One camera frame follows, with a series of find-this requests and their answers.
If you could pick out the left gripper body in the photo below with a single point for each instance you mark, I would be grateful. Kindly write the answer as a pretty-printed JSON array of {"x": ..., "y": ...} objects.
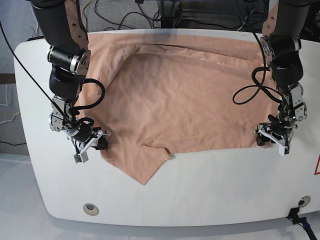
[{"x": 279, "y": 132}]

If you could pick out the black table leg frame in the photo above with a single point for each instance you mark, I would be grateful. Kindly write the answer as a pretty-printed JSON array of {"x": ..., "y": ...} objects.
[{"x": 170, "y": 13}]

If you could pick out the left table grommet hole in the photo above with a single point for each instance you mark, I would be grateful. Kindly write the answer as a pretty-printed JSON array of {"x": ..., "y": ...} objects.
[{"x": 90, "y": 209}]

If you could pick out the black clamp with cable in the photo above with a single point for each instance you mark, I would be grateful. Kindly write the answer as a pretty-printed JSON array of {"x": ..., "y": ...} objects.
[{"x": 295, "y": 219}]

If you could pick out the table grommet hole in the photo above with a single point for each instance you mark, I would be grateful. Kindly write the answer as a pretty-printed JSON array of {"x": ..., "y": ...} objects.
[
  {"x": 304, "y": 201},
  {"x": 90, "y": 209}
]

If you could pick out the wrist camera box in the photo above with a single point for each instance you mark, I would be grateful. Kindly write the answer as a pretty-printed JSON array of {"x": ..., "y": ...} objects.
[
  {"x": 283, "y": 150},
  {"x": 81, "y": 157}
]

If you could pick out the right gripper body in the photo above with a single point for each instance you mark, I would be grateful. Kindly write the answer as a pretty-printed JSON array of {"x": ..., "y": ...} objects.
[{"x": 84, "y": 137}]

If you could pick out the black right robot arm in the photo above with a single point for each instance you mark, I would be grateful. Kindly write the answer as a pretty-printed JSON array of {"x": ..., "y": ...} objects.
[{"x": 62, "y": 28}]

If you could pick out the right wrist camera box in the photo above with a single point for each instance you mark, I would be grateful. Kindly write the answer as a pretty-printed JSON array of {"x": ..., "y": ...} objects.
[{"x": 81, "y": 157}]

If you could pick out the right table grommet hole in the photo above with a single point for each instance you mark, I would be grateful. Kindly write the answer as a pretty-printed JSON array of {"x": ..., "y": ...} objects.
[{"x": 304, "y": 201}]

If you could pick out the peach T-shirt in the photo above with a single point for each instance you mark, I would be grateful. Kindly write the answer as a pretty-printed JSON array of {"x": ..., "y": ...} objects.
[{"x": 171, "y": 94}]

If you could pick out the red triangle sticker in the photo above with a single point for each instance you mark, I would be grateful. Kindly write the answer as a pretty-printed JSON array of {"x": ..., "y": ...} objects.
[{"x": 317, "y": 169}]

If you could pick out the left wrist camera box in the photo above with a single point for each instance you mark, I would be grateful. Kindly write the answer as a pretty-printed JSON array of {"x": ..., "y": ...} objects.
[{"x": 283, "y": 150}]

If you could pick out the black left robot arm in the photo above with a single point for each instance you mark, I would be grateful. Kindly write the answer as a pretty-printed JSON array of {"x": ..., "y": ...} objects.
[{"x": 281, "y": 44}]

